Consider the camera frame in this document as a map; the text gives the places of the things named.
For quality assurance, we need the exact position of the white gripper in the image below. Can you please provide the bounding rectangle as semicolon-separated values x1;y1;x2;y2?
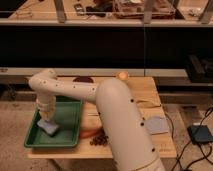
37;101;55;121

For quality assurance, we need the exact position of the orange carrot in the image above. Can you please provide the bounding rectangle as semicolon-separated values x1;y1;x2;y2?
80;129;101;139

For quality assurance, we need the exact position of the black cable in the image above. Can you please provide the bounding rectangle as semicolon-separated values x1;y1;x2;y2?
163;105;213;171

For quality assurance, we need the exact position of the blue sponge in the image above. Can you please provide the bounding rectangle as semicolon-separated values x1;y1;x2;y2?
37;119;59;136

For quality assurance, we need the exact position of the dark grape bunch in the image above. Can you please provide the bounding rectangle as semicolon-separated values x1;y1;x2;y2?
90;134;108;146

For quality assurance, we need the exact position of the green plastic tray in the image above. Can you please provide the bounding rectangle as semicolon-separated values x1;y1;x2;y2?
24;96;83;148

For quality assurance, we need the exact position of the black power adapter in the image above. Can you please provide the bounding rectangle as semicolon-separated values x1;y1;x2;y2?
187;125;213;144

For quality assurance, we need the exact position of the dark red plate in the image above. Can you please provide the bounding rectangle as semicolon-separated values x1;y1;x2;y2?
73;76;94;83

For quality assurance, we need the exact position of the black box on right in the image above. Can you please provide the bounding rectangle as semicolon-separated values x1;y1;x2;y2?
185;55;213;83

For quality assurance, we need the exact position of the grey cloth square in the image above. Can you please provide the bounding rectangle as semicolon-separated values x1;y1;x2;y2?
145;116;169;135

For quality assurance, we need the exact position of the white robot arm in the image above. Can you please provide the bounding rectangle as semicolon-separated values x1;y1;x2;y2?
29;69;165;171

